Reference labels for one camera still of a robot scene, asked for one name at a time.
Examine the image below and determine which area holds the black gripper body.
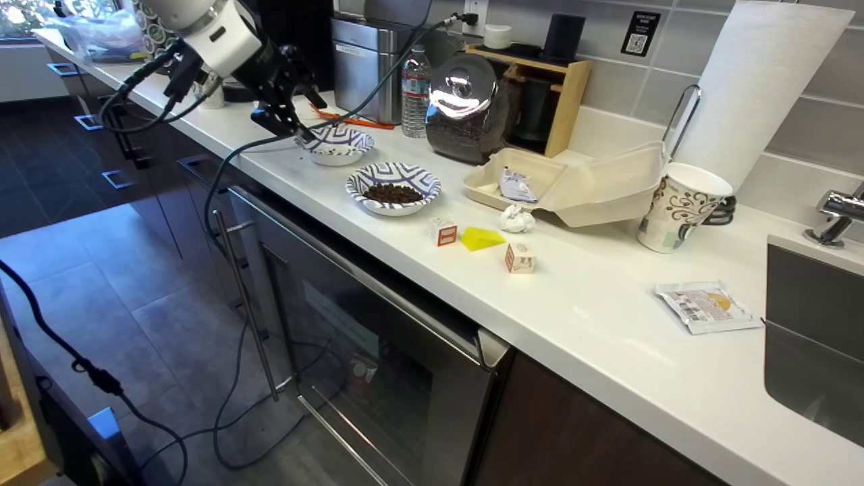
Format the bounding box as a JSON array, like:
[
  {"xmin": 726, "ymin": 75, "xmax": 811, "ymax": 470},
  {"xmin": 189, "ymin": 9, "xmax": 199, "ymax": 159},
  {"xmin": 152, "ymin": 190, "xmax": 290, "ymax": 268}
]
[{"xmin": 240, "ymin": 42, "xmax": 317, "ymax": 109}]

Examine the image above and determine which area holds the patterned paper bowl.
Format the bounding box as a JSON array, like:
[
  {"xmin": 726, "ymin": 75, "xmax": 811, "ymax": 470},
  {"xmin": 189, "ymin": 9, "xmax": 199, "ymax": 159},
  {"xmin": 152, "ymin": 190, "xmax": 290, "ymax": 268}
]
[{"xmin": 298, "ymin": 125, "xmax": 375, "ymax": 168}]

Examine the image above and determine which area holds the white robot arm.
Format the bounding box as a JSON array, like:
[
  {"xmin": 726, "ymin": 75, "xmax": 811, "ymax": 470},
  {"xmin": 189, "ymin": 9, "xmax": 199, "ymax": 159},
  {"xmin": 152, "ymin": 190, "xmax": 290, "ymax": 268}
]
[{"xmin": 144, "ymin": 0, "xmax": 324, "ymax": 141}]

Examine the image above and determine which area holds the plastic water bottle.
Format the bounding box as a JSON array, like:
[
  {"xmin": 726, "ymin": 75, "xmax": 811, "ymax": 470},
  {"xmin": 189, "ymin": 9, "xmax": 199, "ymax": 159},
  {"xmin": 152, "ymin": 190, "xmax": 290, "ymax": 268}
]
[{"xmin": 400, "ymin": 47, "xmax": 433, "ymax": 138}]

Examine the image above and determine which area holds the orange pen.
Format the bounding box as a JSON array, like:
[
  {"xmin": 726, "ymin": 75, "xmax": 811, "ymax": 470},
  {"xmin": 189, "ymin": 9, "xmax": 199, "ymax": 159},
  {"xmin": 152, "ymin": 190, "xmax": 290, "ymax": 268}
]
[{"xmin": 313, "ymin": 109, "xmax": 398, "ymax": 130}]

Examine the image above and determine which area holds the silver metal canister box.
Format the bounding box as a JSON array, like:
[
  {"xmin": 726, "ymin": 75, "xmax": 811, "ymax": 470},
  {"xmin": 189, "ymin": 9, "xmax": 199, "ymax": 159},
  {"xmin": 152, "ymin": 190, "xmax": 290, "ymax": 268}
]
[{"xmin": 332, "ymin": 20, "xmax": 400, "ymax": 125}]

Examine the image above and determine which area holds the patterned plate with grounds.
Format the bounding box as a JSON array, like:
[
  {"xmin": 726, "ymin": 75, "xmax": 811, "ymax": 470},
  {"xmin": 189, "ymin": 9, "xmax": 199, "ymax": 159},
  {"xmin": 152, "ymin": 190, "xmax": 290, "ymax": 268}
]
[{"xmin": 345, "ymin": 161, "xmax": 441, "ymax": 218}]

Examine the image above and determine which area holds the glass coffee bean jar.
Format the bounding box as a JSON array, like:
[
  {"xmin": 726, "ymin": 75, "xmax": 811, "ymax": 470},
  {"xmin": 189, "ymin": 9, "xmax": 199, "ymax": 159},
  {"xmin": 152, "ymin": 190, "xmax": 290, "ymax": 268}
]
[{"xmin": 426, "ymin": 64, "xmax": 510, "ymax": 164}]

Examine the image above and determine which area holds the red small packet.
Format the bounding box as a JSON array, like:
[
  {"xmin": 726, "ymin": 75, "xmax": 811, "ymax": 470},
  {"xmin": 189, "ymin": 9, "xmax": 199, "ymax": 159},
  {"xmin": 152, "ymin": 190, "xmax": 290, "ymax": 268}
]
[{"xmin": 436, "ymin": 227, "xmax": 460, "ymax": 246}]

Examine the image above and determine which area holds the yellow packet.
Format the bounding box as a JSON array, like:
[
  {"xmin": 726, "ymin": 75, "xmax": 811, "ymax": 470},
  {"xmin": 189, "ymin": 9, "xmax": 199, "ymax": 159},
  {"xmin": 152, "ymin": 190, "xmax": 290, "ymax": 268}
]
[{"xmin": 460, "ymin": 227, "xmax": 502, "ymax": 250}]

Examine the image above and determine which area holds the crumpled white paper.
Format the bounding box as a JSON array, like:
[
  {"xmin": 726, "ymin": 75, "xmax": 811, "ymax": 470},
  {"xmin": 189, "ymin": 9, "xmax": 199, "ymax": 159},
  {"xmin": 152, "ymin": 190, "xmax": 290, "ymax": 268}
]
[{"xmin": 499, "ymin": 204, "xmax": 535, "ymax": 234}]

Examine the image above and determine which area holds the wooden shelf organizer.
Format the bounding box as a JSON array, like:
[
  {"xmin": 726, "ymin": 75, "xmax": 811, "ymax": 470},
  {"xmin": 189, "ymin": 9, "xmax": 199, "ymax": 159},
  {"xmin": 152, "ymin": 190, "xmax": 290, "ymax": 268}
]
[{"xmin": 468, "ymin": 47, "xmax": 591, "ymax": 156}]

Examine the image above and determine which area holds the small creamer cup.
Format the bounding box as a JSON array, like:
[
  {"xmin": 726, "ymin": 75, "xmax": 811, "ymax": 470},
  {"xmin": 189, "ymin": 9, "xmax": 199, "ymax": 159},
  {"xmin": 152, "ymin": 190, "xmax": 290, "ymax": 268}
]
[{"xmin": 506, "ymin": 244, "xmax": 538, "ymax": 273}]

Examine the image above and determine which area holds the under-counter fridge door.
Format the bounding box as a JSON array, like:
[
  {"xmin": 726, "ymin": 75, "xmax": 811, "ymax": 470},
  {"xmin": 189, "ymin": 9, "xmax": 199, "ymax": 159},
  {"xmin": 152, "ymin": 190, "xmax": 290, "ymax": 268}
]
[{"xmin": 228, "ymin": 187, "xmax": 510, "ymax": 486}]

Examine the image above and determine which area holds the white takeout container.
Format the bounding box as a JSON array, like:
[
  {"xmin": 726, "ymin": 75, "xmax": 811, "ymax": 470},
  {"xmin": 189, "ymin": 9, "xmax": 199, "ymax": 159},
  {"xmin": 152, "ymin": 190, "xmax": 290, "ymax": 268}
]
[{"xmin": 465, "ymin": 142, "xmax": 664, "ymax": 227}]

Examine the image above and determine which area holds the patterned mug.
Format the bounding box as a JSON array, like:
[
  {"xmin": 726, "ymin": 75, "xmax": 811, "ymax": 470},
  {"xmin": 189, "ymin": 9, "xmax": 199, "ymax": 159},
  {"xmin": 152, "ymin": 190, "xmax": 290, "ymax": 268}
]
[{"xmin": 637, "ymin": 161, "xmax": 734, "ymax": 254}]

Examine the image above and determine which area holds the plastic snack packet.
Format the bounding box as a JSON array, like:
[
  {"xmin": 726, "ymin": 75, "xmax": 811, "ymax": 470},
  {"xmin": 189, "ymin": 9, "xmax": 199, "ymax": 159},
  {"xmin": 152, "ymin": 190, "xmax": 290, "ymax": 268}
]
[{"xmin": 653, "ymin": 281, "xmax": 760, "ymax": 334}]

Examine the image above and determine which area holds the paper towel roll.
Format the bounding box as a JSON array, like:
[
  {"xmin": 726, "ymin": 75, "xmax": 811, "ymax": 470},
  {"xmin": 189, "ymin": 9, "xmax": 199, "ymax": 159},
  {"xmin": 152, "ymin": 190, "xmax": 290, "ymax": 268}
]
[{"xmin": 676, "ymin": 0, "xmax": 854, "ymax": 190}]

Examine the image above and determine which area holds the chrome faucet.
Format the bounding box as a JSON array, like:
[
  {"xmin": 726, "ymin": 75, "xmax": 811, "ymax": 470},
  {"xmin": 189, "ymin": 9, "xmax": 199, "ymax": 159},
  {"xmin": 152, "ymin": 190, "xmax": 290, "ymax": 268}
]
[{"xmin": 808, "ymin": 183, "xmax": 864, "ymax": 249}]

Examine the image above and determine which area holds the black floor cable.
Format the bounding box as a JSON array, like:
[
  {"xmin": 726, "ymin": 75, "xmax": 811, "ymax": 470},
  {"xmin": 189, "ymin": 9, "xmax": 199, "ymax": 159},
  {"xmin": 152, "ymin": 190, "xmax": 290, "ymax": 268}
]
[{"xmin": 0, "ymin": 260, "xmax": 326, "ymax": 486}]

